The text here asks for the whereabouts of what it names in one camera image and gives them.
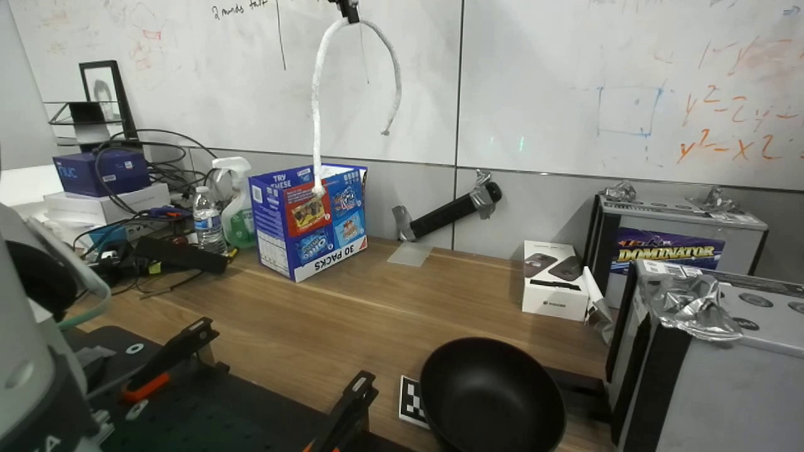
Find thick white rope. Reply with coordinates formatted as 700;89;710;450
308;12;407;202

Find blue cardboard snack box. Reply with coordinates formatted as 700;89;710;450
247;162;373;283

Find small dark blue box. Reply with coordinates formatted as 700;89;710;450
50;148;154;202

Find white box stack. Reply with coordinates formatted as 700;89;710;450
41;180;174;241

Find white product box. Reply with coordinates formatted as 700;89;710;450
520;239;609;324

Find clear plastic water bottle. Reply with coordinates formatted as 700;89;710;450
192;183;227;255

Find long black rectangular bar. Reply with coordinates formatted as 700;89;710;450
134;236;231;276

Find crumpled aluminium foil piece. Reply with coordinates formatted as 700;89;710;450
639;260;749;346
599;180;641;212
686;187;742;216

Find black orange bar clamp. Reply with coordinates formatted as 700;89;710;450
119;315;222;408
303;369;383;452

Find black white fiducial tag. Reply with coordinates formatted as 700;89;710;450
394;375;433;432

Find black Dominator battery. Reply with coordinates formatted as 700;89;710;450
583;188;771;311

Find black frying pan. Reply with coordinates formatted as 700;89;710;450
417;337;614;452

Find black table mat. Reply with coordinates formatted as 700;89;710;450
61;324;412;452

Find black handled scraper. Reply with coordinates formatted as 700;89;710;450
385;175;507;271

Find black cable bundle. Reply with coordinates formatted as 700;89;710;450
89;126;222;219

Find black picture frame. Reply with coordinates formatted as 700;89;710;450
79;59;142;145

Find black wire stand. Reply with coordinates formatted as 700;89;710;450
46;99;128;152

